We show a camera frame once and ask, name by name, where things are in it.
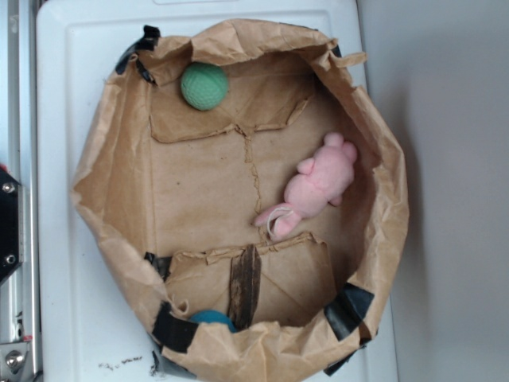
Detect aluminium frame rail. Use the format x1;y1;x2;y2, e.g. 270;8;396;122
1;1;43;381

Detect pink plush bunny toy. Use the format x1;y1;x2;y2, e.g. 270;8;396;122
254;132;357;241

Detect white plastic tray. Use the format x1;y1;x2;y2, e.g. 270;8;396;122
37;1;397;381

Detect brown paper bag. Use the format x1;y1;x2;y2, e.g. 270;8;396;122
72;19;409;381

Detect green knitted ball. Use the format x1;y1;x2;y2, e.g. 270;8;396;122
181;62;229;111

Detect blue knitted ball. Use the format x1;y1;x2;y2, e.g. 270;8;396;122
188;310;237;333

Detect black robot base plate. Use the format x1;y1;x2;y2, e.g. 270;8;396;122
0;165;21;285

